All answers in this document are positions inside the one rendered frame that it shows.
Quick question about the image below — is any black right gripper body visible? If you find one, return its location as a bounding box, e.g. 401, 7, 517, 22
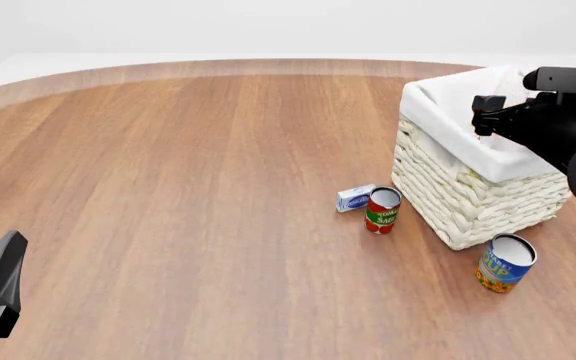
471, 94, 519, 138

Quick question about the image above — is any white cloth basket liner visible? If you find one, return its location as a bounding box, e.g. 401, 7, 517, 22
401, 65, 576, 185

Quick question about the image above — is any white woven basket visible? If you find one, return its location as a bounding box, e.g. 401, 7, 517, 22
390, 114, 574, 252

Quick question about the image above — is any red tomato sauce can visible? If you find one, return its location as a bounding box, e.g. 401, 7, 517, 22
364, 185, 403, 236

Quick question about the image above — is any blue alphabet soup can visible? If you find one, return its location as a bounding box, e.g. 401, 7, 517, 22
475, 232, 538, 294

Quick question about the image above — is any small white and blue box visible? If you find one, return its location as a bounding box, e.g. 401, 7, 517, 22
336, 183, 377, 214

